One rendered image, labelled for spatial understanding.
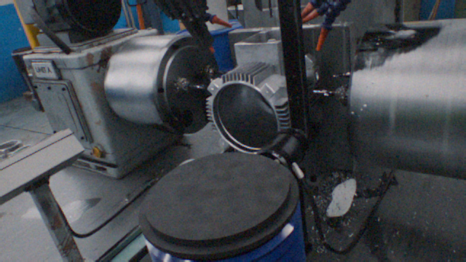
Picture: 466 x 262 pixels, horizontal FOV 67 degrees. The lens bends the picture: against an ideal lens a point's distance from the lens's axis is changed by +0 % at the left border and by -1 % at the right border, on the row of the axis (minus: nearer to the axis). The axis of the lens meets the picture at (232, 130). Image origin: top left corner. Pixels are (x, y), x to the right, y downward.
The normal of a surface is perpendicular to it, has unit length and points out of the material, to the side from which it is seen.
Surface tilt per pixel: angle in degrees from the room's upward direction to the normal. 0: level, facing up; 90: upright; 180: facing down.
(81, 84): 90
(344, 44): 90
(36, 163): 57
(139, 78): 62
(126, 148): 90
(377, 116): 81
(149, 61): 43
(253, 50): 90
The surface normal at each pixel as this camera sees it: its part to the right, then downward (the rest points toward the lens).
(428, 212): -0.17, -0.89
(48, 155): 0.60, -0.39
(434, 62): -0.51, -0.29
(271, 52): -0.54, 0.43
